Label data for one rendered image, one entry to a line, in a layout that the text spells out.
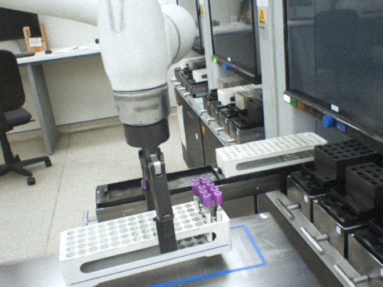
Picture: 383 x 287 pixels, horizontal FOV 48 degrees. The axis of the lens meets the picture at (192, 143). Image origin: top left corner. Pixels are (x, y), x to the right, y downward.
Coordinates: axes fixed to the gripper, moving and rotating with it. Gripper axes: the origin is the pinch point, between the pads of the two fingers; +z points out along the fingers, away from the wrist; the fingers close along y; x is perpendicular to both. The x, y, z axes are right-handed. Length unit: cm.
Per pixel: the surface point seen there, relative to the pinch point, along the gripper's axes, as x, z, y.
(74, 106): -26, 63, -390
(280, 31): 48, -26, -49
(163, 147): 46, 90, -288
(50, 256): -22.1, 8.5, -12.4
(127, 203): -4.1, 9.9, -32.1
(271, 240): 20.8, 8.3, 1.1
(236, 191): 24.7, 12.1, -29.7
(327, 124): 42.7, -7.4, -14.4
